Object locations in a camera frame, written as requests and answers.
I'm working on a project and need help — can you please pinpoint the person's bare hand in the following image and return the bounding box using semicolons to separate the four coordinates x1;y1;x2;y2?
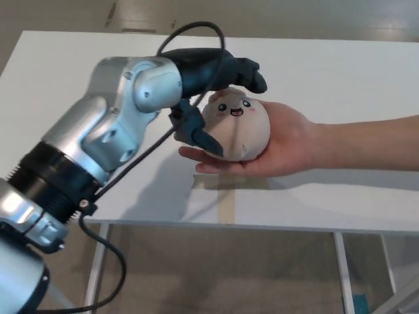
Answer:
178;101;317;178

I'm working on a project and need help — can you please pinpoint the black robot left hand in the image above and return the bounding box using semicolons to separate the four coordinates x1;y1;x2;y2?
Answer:
160;48;269;158

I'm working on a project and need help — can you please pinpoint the pink dumpling plush toy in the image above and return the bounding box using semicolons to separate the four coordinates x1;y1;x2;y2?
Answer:
200;86;272;162

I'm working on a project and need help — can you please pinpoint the person's bare forearm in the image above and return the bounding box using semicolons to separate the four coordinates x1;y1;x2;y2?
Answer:
312;114;419;173

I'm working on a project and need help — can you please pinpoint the white table leg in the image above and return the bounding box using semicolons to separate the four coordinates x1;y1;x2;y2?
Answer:
333;231;356;314
84;224;114;314
379;234;399;292

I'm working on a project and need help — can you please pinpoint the teal floor object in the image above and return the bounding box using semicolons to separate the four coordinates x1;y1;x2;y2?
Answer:
355;294;369;314

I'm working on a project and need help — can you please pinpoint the grey metal stand leg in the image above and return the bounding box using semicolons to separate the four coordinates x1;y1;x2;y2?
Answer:
373;287;419;314

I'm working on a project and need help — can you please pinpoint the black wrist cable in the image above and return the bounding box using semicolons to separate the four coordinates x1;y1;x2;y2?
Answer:
34;21;228;313

